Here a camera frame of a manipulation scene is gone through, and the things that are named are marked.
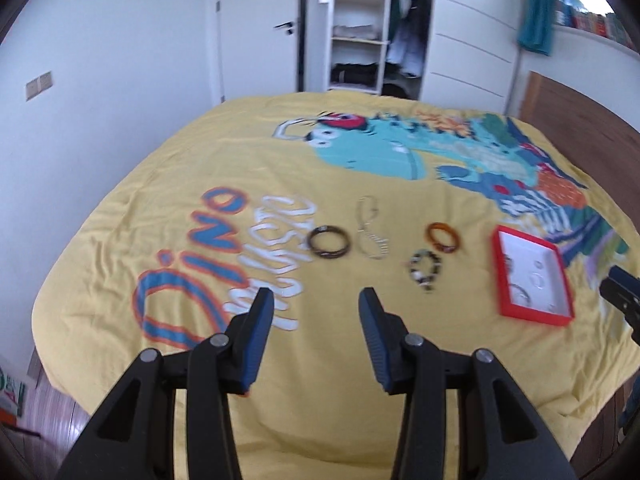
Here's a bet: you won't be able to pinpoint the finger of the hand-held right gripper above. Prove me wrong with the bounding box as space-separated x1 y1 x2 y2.
609 265 640 294
600 280 640 319

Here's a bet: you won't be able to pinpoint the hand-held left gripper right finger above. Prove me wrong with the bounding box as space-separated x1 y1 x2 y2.
358 287 578 480

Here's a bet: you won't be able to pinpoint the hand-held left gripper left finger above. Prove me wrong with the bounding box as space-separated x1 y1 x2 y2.
55 290 275 480

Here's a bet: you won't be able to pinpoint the red shallow box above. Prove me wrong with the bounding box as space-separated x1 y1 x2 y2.
491 225 576 327

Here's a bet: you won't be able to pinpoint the dark brown bangle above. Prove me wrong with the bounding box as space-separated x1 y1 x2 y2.
307 226 352 261

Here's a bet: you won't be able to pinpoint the amber bangle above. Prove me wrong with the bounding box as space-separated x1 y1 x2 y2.
426 222 463 255

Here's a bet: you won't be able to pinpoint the wooden headboard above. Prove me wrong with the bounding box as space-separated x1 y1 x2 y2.
517 71 640 201

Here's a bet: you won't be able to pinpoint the yellow printed blanket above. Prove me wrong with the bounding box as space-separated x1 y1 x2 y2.
31 94 640 480

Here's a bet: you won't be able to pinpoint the row of books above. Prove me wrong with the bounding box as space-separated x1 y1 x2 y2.
552 0 633 46

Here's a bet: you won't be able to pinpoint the dark folded clothes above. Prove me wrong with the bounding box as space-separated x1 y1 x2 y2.
331 63 380 86

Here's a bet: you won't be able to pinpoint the teal curtain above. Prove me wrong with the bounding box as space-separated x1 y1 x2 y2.
517 0 555 56

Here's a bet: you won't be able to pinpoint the hanging grey jacket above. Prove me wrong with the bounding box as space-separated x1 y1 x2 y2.
387 10 430 78

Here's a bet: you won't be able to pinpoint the white wardrobe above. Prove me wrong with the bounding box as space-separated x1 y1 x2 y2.
325 0 523 113

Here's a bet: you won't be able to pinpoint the beige folded clothes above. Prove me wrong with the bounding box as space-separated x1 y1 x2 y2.
334 25 388 40

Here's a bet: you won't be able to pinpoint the hanging dark coat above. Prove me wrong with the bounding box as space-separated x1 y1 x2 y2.
389 0 432 36

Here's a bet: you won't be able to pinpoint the white door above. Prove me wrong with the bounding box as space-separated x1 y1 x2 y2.
215 0 303 106

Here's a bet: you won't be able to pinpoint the beaded bracelet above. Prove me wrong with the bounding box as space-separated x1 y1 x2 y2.
408 250 445 293

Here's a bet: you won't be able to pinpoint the silver chain necklace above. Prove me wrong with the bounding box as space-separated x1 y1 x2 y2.
355 195 392 261

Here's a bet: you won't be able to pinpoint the wall switch plate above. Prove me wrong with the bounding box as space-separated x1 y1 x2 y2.
26 71 53 101

